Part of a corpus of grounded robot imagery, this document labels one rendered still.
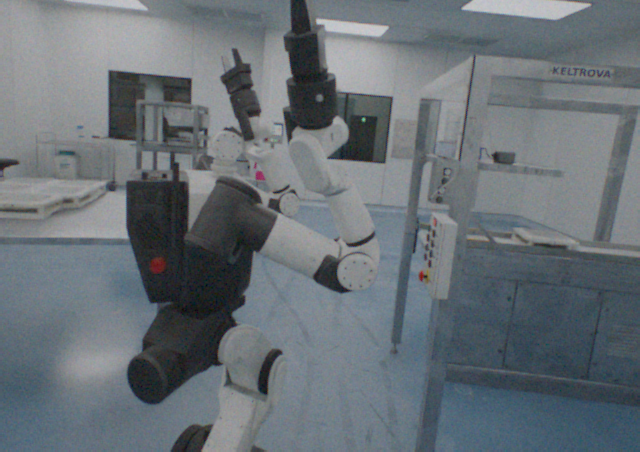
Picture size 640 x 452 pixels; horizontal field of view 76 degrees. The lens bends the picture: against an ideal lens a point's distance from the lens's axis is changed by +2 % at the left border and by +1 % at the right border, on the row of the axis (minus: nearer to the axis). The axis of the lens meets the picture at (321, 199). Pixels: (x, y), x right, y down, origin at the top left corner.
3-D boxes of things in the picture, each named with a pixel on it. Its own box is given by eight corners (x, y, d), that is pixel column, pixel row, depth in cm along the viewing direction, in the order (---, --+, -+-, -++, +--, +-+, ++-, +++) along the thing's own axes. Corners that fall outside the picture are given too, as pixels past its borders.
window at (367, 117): (308, 157, 706) (313, 88, 686) (308, 157, 707) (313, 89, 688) (385, 163, 717) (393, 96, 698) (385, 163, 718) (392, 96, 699)
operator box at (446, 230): (430, 298, 134) (441, 222, 130) (421, 280, 151) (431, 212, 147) (449, 300, 134) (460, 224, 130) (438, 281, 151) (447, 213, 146)
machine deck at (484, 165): (435, 166, 202) (436, 158, 201) (422, 160, 239) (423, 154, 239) (563, 177, 199) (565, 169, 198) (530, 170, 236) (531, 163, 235)
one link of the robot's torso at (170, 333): (167, 415, 86) (170, 338, 83) (122, 396, 91) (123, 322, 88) (242, 352, 112) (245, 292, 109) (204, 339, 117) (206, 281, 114)
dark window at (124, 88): (108, 138, 679) (108, 69, 660) (109, 138, 680) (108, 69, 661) (189, 145, 689) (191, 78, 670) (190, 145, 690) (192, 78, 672)
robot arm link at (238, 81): (235, 79, 137) (246, 113, 137) (212, 78, 130) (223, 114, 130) (259, 63, 129) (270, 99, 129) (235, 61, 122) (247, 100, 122)
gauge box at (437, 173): (430, 203, 205) (436, 164, 202) (427, 199, 215) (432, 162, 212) (474, 207, 204) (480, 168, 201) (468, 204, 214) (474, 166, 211)
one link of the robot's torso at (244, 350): (277, 400, 134) (214, 373, 97) (233, 383, 141) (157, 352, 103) (293, 353, 141) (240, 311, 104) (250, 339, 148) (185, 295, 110)
